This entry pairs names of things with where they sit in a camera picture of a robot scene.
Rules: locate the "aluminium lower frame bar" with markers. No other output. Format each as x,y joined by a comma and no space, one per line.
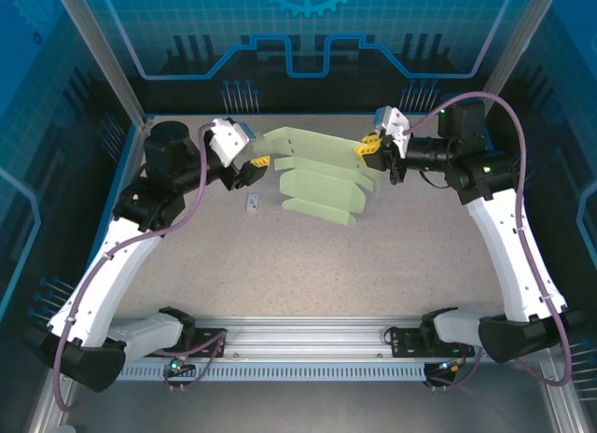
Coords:
42,419
566,409

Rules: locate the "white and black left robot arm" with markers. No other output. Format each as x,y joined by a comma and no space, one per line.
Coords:
116,274

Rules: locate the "small white round object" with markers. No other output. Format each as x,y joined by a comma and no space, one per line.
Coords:
67,429

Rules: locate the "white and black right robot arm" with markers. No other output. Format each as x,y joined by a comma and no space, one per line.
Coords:
503,246

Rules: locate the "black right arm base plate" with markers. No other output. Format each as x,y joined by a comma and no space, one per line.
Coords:
401,342

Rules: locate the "aluminium frame post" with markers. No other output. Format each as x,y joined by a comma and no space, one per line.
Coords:
512,55
105,55

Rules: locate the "small grey staple box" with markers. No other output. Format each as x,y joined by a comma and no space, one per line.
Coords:
253,204

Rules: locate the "light green paper box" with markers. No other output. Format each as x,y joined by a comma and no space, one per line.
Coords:
317,185

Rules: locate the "aluminium side rail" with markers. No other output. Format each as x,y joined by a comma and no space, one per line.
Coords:
131,171

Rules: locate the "wide aluminium base rail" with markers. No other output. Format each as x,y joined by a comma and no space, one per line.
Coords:
303,335

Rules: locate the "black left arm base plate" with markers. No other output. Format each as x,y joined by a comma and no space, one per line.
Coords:
205,335

